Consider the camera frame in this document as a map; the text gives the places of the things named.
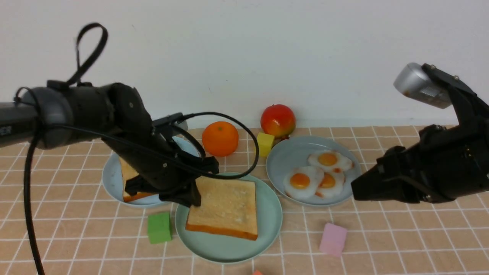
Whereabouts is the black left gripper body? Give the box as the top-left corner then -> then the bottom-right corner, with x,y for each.
103,83 -> 199,191

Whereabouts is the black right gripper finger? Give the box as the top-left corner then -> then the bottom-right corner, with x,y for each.
351,168 -> 386,201

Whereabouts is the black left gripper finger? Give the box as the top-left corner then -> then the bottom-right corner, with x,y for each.
159,180 -> 201,208
191,155 -> 220,174

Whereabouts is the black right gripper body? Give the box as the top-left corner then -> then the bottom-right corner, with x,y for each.
376,63 -> 489,204

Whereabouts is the toast slice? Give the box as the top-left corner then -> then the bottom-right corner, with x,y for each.
118,157 -> 153,202
185,176 -> 258,241

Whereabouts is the fried egg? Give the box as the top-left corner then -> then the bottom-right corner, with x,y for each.
308,151 -> 354,173
283,166 -> 324,201
315,171 -> 346,199

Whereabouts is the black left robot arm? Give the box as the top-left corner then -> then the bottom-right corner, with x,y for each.
1,83 -> 219,207

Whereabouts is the orange fruit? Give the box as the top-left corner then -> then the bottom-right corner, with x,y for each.
201,121 -> 239,157

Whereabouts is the green foam cube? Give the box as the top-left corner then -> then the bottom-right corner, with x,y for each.
147,212 -> 172,245

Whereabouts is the light blue left plate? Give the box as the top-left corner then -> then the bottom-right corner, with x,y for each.
102,134 -> 199,208

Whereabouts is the green center plate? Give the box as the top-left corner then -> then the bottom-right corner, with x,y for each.
173,175 -> 283,265

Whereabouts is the yellow foam cube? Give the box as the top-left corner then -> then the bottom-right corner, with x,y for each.
257,132 -> 275,158

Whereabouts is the pink foam cube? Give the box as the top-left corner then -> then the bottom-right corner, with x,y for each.
319,223 -> 348,257

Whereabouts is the red yellow apple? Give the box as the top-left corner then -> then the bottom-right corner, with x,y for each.
260,104 -> 296,139

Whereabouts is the grey-blue right plate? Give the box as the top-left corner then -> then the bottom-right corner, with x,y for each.
266,136 -> 361,207

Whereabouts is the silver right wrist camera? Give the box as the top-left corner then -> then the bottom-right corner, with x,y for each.
393,62 -> 451,109

